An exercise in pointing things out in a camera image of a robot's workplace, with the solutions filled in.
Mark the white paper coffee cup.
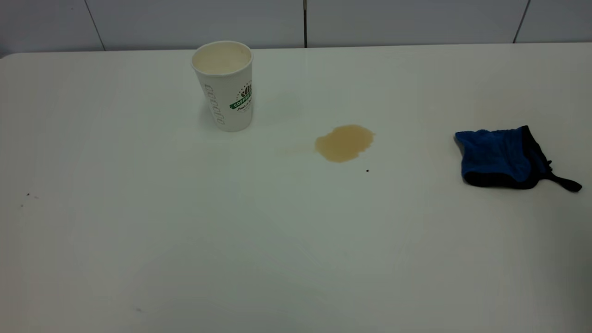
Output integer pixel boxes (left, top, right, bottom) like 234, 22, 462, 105
191, 40, 254, 133

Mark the blue cloth with black trim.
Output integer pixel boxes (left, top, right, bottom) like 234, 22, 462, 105
455, 125, 583, 193

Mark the brown coffee spill puddle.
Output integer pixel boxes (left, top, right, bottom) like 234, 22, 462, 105
314, 124, 375, 163

